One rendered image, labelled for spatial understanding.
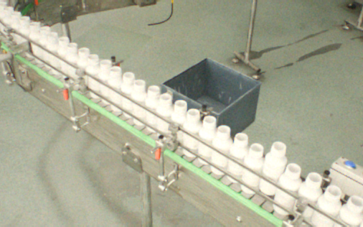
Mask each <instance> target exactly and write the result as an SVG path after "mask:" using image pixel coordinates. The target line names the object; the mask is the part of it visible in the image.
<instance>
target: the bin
mask: <svg viewBox="0 0 363 227"><path fill-rule="evenodd" d="M261 84H262V82H260V81H258V80H256V79H254V78H251V77H250V76H247V75H244V74H242V73H240V72H238V71H236V70H233V69H232V68H229V67H227V66H224V65H223V64H222V63H220V62H217V61H215V60H213V59H211V58H209V57H205V58H203V59H202V60H200V61H198V62H196V63H195V64H193V66H191V67H189V68H187V69H186V70H183V71H181V72H180V73H178V74H176V75H175V76H173V77H171V78H170V79H168V80H165V81H164V82H162V83H160V86H161V94H169V95H171V100H172V103H173V104H175V102H176V101H178V100H183V101H186V102H187V111H189V110H191V109H196V110H200V109H201V108H202V104H206V105H207V110H208V109H209V108H211V107H212V108H213V110H212V111H211V112H210V113H209V115H210V116H213V117H215V118H216V128H217V129H218V128H219V127H220V126H221V125H225V126H227V127H229V128H230V136H232V137H233V138H235V136H236V135H237V134H239V133H241V132H242V131H244V130H245V129H246V128H248V127H249V125H251V123H253V122H254V121H255V116H256V111H257V107H258V97H259V92H260V85H261Z"/></svg>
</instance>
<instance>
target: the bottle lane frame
mask: <svg viewBox="0 0 363 227"><path fill-rule="evenodd" d="M19 55H20V54H19ZM19 55H15V57H16V61H17V62H18V63H19V65H20V66H21V67H23V68H25V69H26V70H27V73H28V77H29V78H31V79H32V80H33V82H31V83H30V85H31V88H32V91H30V89H28V88H26V87H25V86H23V87H24V88H25V89H26V90H27V93H29V94H30V95H32V96H34V97H35V98H37V99H38V100H40V101H41V102H43V103H44V104H46V105H47V106H49V107H50V108H51V109H52V110H54V111H56V112H57V113H58V114H60V115H61V116H64V117H65V118H66V119H68V120H69V121H71V122H72V123H73V121H72V120H71V119H70V118H71V116H72V114H71V110H70V103H69V99H68V100H65V96H64V93H63V92H61V93H57V90H59V88H63V87H64V85H63V83H62V82H60V81H59V79H56V78H54V77H53V76H51V75H48V74H47V72H45V71H43V70H42V68H38V67H37V66H35V65H33V64H31V63H30V62H31V61H30V62H28V61H27V60H25V58H22V57H21V56H19ZM72 97H73V102H74V106H75V113H76V116H82V115H83V114H85V113H86V112H85V106H86V107H88V111H89V113H88V114H86V115H88V116H89V117H90V122H89V123H87V124H86V125H85V126H84V127H82V130H83V131H85V132H86V133H88V134H89V135H91V136H93V137H95V138H96V139H97V140H99V141H100V142H102V143H103V144H104V145H105V146H107V147H108V148H110V149H112V150H113V151H114V152H116V153H117V154H119V155H120V156H122V152H121V148H122V147H124V145H125V147H127V148H129V149H131V150H132V151H134V152H135V153H136V154H138V155H139V157H140V158H141V170H142V171H143V172H145V173H147V174H148V175H150V176H151V177H152V178H154V179H155V180H157V181H159V179H158V176H159V160H158V159H156V153H155V152H154V153H153V154H151V153H150V151H151V150H152V149H153V148H154V147H156V141H155V140H154V139H152V138H151V137H150V136H151V134H150V135H148V136H147V135H145V134H143V133H142V132H141V131H142V130H141V131H139V130H137V129H135V128H134V125H135V124H134V125H133V126H131V125H130V124H128V123H127V121H123V120H122V119H120V118H119V116H115V115H113V114H112V112H109V111H106V110H105V108H101V107H100V106H99V105H98V103H99V102H98V103H95V102H93V101H91V100H90V99H88V98H86V97H85V95H81V94H80V93H78V91H73V92H72ZM86 115H85V116H83V117H82V118H80V126H82V124H84V123H85V122H87V119H86ZM175 151H176V150H174V151H173V152H172V151H171V150H169V149H167V150H166V151H165V152H164V174H165V175H168V174H169V173H170V172H172V171H173V163H174V162H175V163H176V164H178V171H176V172H175V173H177V180H175V181H174V182H173V183H172V184H170V185H169V189H170V190H171V191H173V192H174V193H176V194H177V195H178V196H180V197H181V198H183V199H185V200H187V201H188V202H189V203H191V204H192V205H193V206H194V207H195V208H197V209H199V210H200V211H202V212H203V213H204V214H207V215H208V216H209V217H211V218H212V219H214V220H215V221H216V222H217V223H219V224H220V225H221V226H223V227H281V226H282V224H283V221H284V220H282V221H281V220H280V219H279V218H277V217H276V216H274V215H273V213H274V211H275V210H274V211H273V212H272V213H269V212H268V211H266V210H265V209H262V206H263V203H262V205H260V206H258V205H256V204H255V203H254V202H253V201H251V200H252V198H253V197H251V198H250V199H247V198H245V197H244V196H242V195H241V194H240V193H241V192H242V191H240V192H238V193H237V192H235V191H234V190H233V189H231V188H230V186H231V185H232V184H231V185H229V186H227V185H225V184H223V183H222V182H220V180H221V179H222V178H220V179H218V180H217V179H215V178H214V177H213V176H211V174H212V172H211V173H209V174H207V173H206V172H203V171H202V170H201V168H202V167H200V168H197V166H195V165H193V164H192V163H193V161H191V162H189V161H187V160H186V159H183V156H185V155H183V156H181V157H180V156H179V155H177V154H175V153H174V152H175ZM202 166H203V165H202Z"/></svg>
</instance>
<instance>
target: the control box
mask: <svg viewBox="0 0 363 227"><path fill-rule="evenodd" d="M347 160H348V159H346V158H344V157H340V158H338V160H336V161H334V162H333V164H332V166H331V169H330V170H329V171H330V175H329V177H331V183H330V185H334V186H337V187H339V188H340V189H341V191H342V192H343V193H344V194H345V195H344V198H343V199H344V200H345V201H348V199H349V198H350V197H352V196H354V195H356V196H359V197H361V198H362V199H363V167H360V166H359V165H357V164H355V165H356V167H349V166H347V165H346V164H345V162H346V161H347Z"/></svg>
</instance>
